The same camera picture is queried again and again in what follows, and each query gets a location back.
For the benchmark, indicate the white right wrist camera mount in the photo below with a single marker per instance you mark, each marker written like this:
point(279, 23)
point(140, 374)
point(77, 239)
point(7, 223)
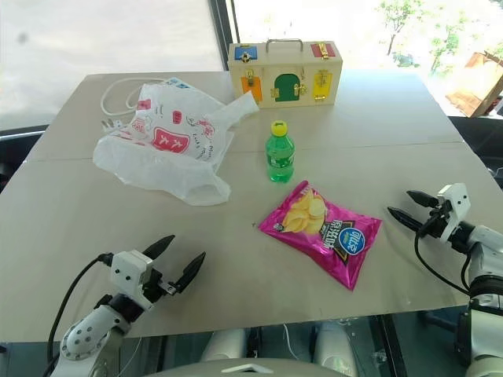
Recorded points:
point(452, 210)

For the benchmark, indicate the green soda bottle yellow cap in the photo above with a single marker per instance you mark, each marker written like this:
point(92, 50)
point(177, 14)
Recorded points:
point(279, 153)

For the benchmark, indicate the white printed plastic bag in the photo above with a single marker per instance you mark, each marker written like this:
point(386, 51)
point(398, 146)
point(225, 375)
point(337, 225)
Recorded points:
point(165, 143)

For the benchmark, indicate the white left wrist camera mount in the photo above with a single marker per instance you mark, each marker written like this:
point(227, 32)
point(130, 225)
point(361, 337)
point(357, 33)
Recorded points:
point(127, 269)

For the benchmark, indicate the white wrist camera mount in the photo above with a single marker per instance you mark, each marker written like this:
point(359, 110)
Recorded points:
point(452, 210)
point(127, 269)

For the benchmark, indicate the silver robot body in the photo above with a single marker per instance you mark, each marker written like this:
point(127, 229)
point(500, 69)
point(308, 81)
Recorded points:
point(275, 349)

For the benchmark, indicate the brown cardboard box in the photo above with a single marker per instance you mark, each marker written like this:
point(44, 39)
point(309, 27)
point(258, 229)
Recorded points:
point(477, 84)

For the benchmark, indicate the pink potato chips bag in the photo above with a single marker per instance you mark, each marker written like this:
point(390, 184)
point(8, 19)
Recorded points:
point(322, 231)

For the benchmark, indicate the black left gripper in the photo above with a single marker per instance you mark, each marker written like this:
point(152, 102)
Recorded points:
point(157, 283)

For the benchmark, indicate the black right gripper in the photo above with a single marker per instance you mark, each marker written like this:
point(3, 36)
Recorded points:
point(436, 220)

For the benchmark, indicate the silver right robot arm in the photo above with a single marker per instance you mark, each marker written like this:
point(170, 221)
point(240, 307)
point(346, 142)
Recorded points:
point(481, 271)

